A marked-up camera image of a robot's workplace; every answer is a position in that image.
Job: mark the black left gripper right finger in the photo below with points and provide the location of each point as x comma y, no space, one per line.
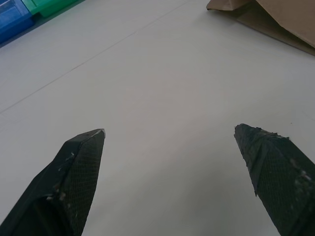
275,172

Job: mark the green plastic storage bin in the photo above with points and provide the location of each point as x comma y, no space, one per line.
49,6

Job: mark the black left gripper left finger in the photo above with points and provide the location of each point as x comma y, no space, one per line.
73,177

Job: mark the blue plastic storage bin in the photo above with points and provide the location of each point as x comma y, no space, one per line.
12,19

